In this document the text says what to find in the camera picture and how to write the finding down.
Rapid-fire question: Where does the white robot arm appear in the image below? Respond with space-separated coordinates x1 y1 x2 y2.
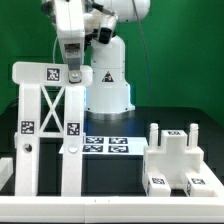
41 0 150 120

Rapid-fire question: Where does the white flat back panel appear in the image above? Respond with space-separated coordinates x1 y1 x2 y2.
59 135 149 156

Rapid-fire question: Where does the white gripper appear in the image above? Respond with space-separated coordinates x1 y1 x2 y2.
54 0 85 83

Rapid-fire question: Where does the white long side rail back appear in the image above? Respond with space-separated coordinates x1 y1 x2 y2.
61 86 84 197

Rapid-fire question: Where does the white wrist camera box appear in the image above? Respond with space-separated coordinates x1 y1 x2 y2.
97 14 118 44

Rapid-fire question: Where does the white left fence block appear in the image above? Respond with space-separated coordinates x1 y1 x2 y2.
0 157 13 191

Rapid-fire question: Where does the white right fence rail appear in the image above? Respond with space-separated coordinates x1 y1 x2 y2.
200 163 224 199

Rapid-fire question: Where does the white chair seat block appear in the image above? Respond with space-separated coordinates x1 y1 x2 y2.
142 123 204 189

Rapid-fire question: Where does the white front fence rail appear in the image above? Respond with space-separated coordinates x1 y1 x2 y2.
0 196 224 224

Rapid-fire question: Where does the white fence rail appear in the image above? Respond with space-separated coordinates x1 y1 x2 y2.
0 196 224 224
200 163 224 199

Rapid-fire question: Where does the white long side rail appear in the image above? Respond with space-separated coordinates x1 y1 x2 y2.
61 86 84 197
15 83 41 196

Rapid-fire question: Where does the white long side rail front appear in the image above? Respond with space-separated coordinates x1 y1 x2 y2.
15 83 41 196

